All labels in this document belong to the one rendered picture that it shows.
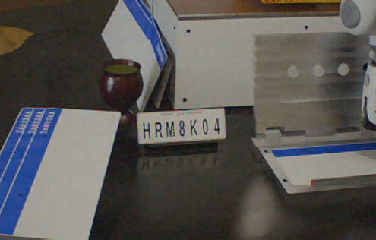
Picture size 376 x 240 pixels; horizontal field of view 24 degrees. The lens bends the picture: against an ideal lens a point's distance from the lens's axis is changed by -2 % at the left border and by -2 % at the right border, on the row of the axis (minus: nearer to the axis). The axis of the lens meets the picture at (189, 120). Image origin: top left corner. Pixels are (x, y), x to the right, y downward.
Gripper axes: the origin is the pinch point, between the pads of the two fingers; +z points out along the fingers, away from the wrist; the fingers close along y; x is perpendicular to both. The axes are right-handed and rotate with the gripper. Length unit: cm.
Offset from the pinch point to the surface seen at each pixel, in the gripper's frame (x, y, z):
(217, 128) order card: 15.7, -26.9, -1.6
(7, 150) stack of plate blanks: -2, -65, -5
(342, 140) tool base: 9.1, -5.0, 0.5
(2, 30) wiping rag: 79, -63, -13
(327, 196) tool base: -6.7, -14.3, 5.1
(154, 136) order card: 15.6, -38.5, -1.0
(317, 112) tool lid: 10.4, -9.7, -4.8
